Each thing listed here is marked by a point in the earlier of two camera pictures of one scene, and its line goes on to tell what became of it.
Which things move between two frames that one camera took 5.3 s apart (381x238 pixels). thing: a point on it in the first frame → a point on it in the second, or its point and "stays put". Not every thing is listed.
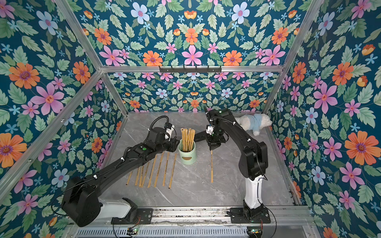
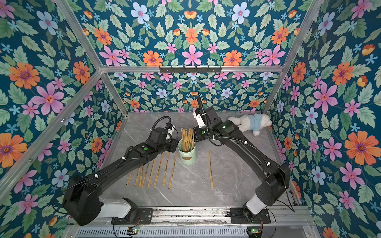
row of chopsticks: x=149 y=182 stays put
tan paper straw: x=141 y=185 stays put
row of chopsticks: x=165 y=169 stays put
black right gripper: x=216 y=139 → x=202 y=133
